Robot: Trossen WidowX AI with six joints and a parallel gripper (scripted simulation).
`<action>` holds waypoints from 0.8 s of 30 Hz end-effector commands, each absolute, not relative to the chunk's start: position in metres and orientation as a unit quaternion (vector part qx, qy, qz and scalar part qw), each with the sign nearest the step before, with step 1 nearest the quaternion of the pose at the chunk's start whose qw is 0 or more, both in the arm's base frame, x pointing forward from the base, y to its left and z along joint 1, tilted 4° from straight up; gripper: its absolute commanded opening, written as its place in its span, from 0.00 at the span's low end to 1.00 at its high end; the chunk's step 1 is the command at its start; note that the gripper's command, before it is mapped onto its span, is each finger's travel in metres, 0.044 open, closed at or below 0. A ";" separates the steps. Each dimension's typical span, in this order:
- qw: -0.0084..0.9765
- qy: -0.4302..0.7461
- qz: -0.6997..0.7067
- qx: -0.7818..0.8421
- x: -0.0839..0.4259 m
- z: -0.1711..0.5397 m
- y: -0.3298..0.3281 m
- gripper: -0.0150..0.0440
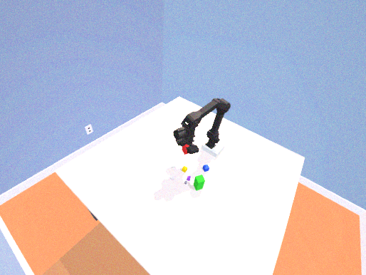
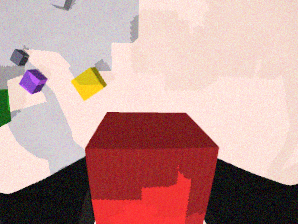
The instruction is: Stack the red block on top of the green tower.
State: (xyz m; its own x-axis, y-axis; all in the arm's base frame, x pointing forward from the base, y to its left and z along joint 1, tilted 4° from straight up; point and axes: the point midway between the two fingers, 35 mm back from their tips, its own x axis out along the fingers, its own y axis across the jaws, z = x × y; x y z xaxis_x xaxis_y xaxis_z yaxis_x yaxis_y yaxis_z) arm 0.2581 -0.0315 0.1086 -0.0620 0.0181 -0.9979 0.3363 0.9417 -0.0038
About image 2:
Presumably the red block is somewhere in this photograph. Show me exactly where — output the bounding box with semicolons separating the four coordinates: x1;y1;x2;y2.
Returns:
84;112;220;224

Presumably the green block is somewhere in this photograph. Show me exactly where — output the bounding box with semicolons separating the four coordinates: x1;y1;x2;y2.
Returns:
0;89;12;128

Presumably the purple cube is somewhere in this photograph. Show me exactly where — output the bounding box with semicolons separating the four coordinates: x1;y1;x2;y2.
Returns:
19;69;47;95

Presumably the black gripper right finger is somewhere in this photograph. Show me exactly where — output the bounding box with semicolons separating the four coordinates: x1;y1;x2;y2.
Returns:
205;159;298;224

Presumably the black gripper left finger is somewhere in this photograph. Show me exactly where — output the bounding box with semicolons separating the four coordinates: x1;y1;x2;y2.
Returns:
0;157;94;224

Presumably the yellow cube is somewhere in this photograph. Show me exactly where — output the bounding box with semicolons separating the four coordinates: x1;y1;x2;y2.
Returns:
71;67;108;101

